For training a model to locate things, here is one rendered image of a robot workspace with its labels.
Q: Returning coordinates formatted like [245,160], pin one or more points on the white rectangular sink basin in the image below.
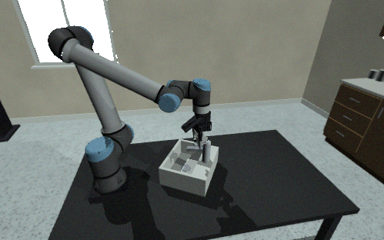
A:
[185,170]

